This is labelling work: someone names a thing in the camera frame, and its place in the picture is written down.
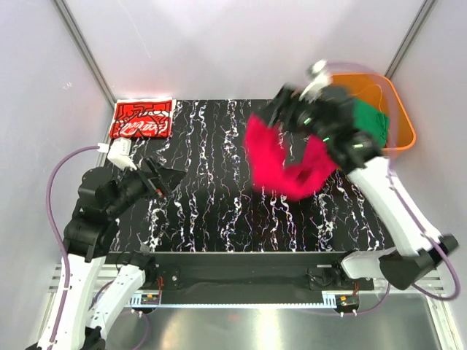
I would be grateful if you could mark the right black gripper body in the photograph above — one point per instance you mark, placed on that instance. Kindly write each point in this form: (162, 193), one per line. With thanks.
(283, 106)

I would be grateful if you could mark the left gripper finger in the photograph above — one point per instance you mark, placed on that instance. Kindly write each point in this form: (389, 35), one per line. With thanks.
(170, 178)
(152, 165)

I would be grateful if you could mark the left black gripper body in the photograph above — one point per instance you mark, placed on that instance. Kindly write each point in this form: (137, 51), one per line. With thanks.
(152, 181)

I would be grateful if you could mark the crimson red polo shirt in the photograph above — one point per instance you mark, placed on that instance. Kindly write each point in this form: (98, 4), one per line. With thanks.
(267, 156)

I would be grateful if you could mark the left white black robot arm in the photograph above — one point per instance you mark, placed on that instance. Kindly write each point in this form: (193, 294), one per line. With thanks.
(78, 320)

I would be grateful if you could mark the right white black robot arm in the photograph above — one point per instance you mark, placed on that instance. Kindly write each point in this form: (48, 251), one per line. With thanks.
(419, 247)

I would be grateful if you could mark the folded red patterned t-shirt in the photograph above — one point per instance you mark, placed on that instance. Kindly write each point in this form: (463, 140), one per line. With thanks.
(142, 118)

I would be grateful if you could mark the green t-shirt in basket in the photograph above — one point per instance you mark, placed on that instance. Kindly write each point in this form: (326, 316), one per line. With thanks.
(369, 119)

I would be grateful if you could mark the orange plastic basket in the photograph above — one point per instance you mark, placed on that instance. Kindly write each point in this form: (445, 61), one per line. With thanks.
(379, 92)

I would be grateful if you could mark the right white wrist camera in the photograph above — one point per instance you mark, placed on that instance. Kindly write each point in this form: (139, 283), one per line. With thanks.
(320, 78)

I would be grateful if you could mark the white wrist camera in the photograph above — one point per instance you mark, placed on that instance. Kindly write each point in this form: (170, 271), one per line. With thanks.
(320, 78)
(118, 153)

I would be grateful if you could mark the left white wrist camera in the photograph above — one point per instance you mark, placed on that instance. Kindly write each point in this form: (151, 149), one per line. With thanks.
(118, 153)

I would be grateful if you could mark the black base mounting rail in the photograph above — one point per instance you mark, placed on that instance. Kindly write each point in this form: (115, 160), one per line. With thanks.
(248, 278)

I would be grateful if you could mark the right aluminium corner post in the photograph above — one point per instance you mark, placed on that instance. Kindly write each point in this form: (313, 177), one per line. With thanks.
(410, 36)

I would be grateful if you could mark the aluminium corner post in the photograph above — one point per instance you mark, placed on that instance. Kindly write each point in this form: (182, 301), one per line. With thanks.
(78, 38)
(410, 36)

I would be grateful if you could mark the left aluminium corner post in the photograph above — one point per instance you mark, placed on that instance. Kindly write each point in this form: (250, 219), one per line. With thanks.
(78, 38)

